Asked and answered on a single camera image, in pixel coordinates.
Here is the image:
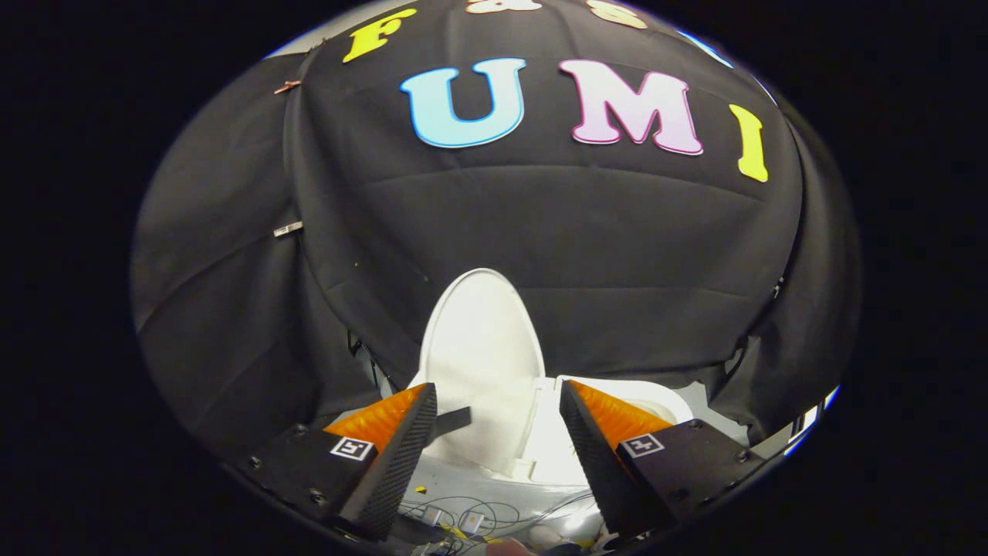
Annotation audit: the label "white black-striped panel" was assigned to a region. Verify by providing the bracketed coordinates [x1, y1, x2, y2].
[783, 384, 841, 458]

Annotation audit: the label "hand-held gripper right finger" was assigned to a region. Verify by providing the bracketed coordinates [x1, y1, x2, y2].
[559, 378, 766, 540]

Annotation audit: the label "white toilet lid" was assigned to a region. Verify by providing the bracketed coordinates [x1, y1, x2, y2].
[417, 268, 547, 476]

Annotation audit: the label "black round pull tab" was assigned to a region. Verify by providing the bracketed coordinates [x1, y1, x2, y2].
[432, 406, 473, 442]

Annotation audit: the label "white toilet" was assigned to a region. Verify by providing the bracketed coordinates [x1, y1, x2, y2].
[405, 375, 695, 503]

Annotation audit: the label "black backdrop cloth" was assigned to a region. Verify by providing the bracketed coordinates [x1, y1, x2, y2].
[131, 0, 863, 464]

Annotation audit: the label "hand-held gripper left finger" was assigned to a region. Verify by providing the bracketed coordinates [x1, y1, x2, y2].
[235, 382, 439, 543]

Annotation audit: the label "thin grey cables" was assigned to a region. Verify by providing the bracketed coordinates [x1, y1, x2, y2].
[400, 493, 597, 543]

